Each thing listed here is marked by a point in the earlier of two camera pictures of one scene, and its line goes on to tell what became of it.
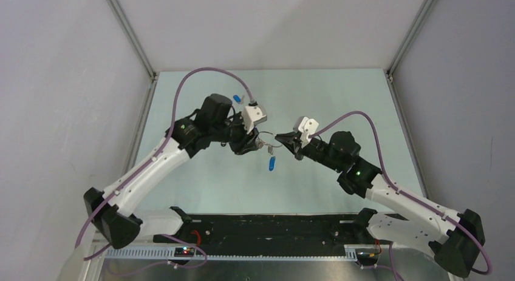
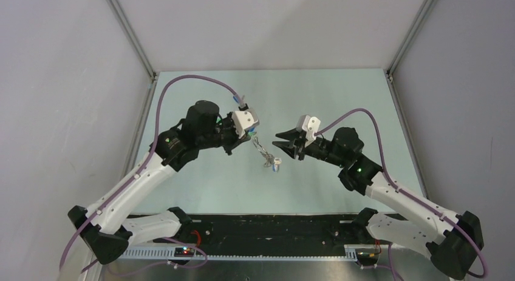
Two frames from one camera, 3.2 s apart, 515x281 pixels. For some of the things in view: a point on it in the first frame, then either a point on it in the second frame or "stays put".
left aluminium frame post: x=129 y=31 stays put
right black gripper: x=293 y=143 stays put
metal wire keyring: x=272 y=145 → x=269 y=158
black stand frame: x=270 y=230 stays put
